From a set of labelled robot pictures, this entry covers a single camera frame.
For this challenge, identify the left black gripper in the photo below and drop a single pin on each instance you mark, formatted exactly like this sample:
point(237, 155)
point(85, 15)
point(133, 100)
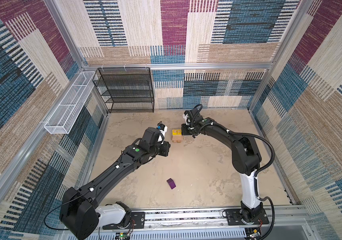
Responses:
point(165, 147)

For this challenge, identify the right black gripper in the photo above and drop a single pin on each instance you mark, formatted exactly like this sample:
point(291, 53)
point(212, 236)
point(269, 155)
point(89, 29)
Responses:
point(184, 130)

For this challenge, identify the purple block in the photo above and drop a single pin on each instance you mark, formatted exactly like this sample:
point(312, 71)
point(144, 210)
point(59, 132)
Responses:
point(171, 183)

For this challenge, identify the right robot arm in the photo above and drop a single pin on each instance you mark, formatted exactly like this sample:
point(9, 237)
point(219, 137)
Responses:
point(246, 157)

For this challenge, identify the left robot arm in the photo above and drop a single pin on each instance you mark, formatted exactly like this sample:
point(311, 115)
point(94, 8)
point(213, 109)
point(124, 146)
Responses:
point(81, 211)

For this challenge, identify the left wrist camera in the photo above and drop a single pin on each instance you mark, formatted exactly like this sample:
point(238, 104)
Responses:
point(163, 129)

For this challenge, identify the black wire shelf rack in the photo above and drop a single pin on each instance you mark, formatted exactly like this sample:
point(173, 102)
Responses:
point(126, 90)

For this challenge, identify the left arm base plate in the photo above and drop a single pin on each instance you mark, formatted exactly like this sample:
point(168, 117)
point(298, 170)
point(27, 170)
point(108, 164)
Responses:
point(137, 217)

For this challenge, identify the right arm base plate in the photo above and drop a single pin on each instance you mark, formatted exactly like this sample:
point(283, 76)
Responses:
point(235, 218)

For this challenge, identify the white mesh wall basket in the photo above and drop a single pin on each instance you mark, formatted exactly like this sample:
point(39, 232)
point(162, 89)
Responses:
point(66, 113)

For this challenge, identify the aluminium front rail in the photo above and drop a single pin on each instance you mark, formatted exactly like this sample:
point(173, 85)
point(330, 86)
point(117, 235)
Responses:
point(207, 223)

